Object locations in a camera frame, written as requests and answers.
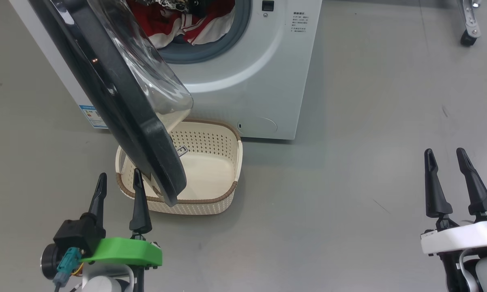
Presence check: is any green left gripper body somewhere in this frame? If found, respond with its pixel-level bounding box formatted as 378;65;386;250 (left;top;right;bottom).
81;237;163;268

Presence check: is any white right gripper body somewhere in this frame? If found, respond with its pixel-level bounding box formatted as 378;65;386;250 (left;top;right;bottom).
420;221;487;256

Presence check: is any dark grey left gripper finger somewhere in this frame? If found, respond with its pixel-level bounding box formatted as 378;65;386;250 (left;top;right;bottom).
129;169;152;236
88;173;107;221

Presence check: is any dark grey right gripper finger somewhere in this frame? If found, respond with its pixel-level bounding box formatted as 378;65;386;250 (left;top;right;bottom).
425;149;453;218
456;148;487;215

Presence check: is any black washing machine door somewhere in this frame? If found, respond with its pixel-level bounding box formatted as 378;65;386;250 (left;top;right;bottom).
28;0;194;207

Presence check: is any red and white garment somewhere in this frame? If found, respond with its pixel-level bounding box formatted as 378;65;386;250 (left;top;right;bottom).
126;0;236;49

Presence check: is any cream perforated laundry basket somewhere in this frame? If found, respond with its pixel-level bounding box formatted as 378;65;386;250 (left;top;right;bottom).
115;119;243;215

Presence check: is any white washing machine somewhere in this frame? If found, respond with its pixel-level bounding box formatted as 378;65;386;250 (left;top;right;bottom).
8;0;323;140

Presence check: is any blue energy label sticker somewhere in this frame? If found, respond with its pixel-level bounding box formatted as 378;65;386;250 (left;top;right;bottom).
79;105;108;129

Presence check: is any round filter cover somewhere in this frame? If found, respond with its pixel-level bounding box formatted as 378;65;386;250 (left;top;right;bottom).
237;117;277;134

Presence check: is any metal caster leg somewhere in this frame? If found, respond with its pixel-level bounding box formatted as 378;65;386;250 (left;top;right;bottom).
456;0;482;46

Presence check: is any printed text sticker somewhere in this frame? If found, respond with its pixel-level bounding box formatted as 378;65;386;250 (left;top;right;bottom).
292;11;307;34

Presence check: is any teal camera connector cable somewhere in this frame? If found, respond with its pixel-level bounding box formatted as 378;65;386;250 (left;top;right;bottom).
53;249;84;292

